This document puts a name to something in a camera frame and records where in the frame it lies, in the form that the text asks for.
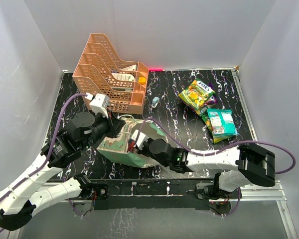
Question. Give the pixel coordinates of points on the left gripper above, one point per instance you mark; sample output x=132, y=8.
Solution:
x=115, y=125

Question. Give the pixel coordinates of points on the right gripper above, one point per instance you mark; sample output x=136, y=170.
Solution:
x=143, y=151

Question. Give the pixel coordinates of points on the green patterned paper bag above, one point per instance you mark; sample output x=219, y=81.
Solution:
x=116, y=149

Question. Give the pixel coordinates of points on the green yellow gummy packet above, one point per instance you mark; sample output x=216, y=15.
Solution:
x=216, y=138

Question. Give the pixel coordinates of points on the yellow green Fox's candy bag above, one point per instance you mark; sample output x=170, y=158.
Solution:
x=196, y=95

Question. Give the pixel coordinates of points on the teal white snack bag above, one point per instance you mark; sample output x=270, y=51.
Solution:
x=222, y=122

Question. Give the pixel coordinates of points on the purple Fox's candy bag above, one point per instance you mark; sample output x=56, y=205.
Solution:
x=212, y=101

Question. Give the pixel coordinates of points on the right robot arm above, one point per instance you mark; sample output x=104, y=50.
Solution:
x=245, y=164

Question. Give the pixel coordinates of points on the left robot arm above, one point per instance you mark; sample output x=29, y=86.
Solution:
x=23, y=199

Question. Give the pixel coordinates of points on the light blue padlock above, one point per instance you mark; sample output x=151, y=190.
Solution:
x=155, y=102

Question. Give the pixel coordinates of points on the white papers in organizer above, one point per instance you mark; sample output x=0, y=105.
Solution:
x=126, y=76

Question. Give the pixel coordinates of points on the yellow sticky notes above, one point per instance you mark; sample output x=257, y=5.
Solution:
x=142, y=80

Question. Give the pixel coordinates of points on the orange plastic file organizer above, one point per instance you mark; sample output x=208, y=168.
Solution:
x=93, y=74

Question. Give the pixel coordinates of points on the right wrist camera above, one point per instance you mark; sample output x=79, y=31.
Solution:
x=139, y=138

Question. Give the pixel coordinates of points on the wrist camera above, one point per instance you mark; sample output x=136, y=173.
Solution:
x=139, y=138
x=98, y=103

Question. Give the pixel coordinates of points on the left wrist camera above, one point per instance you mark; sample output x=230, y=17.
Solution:
x=98, y=103

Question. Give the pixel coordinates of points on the black front mounting rail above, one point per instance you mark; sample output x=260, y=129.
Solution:
x=150, y=194

